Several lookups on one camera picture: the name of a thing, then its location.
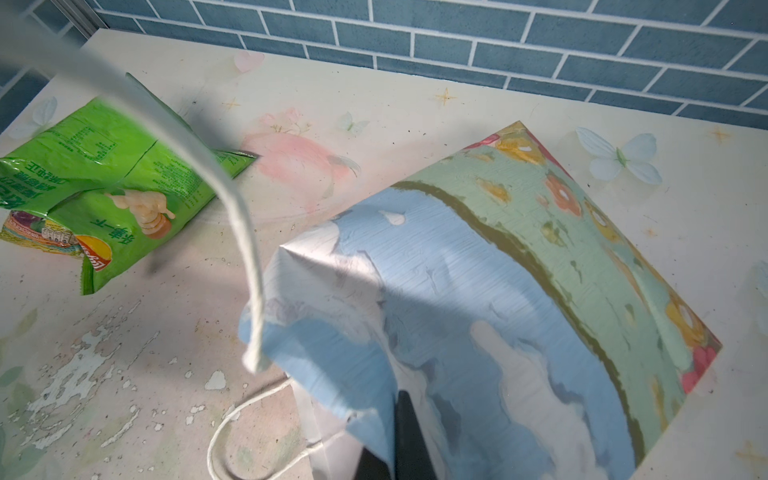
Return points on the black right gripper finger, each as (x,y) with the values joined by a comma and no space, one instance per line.
(412,460)

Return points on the aluminium corner post left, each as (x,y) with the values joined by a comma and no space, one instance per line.
(81,15)

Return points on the floral paper gift bag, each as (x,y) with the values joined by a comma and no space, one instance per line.
(532,337)

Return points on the orange Fox's fruits candy bag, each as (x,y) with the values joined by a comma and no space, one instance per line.
(30,231)

